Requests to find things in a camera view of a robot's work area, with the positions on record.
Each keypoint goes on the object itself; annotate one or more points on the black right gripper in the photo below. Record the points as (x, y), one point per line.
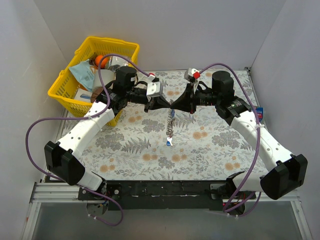
(190, 99)

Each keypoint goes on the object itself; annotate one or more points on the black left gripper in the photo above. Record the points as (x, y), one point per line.
(150, 103)

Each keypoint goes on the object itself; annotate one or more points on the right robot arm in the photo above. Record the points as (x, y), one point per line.
(286, 171)

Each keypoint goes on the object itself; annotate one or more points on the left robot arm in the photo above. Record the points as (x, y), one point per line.
(62, 157)

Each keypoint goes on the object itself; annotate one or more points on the floral table mat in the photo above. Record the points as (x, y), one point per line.
(204, 147)

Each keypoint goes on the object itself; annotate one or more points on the blue tag with key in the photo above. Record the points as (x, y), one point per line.
(169, 142)

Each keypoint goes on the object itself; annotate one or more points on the grey tape roll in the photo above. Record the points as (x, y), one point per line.
(107, 76)

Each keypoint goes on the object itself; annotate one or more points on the silver foil packet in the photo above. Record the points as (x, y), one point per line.
(115, 62)

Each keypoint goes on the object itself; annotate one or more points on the brown round object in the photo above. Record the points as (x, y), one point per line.
(97, 95)

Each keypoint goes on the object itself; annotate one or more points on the blue red small box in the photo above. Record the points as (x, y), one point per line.
(260, 113)

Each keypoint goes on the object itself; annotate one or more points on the orange ball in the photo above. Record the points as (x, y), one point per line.
(98, 59)

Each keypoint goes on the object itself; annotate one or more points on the white box in basket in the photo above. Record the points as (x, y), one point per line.
(83, 96)

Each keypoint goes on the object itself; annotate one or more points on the light blue pouch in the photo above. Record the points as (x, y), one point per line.
(84, 73)

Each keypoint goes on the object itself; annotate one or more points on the yellow plastic basket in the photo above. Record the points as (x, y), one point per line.
(65, 86)

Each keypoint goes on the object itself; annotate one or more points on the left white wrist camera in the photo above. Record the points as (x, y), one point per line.
(154, 87)

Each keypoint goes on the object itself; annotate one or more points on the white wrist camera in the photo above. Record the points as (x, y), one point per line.
(192, 75)
(154, 87)

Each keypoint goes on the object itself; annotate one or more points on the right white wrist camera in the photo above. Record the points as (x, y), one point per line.
(192, 75)

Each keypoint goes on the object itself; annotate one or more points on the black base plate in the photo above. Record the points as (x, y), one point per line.
(168, 194)

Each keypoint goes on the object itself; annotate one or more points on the aluminium frame rail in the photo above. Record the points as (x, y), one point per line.
(159, 210)

